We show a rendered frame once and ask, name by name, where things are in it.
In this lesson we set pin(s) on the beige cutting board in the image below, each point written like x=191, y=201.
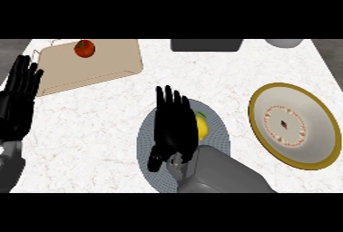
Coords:
x=89, y=66

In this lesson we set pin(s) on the round grey placemat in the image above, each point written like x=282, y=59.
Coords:
x=215, y=142

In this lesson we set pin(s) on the dark grey appliance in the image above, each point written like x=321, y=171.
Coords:
x=206, y=44

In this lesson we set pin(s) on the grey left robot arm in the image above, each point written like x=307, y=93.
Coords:
x=9, y=163

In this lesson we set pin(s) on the pale grey round container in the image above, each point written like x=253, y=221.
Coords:
x=284, y=43

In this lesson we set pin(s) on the yellow can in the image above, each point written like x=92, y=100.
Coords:
x=202, y=127

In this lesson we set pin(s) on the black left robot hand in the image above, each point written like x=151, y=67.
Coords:
x=18, y=96

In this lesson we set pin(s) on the red tomato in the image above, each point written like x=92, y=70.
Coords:
x=85, y=48

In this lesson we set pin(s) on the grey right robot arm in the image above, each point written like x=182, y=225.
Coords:
x=219, y=173

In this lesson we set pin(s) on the gold rimmed white bowl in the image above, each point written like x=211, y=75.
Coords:
x=293, y=125

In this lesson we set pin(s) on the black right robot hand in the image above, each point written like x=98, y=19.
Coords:
x=174, y=127

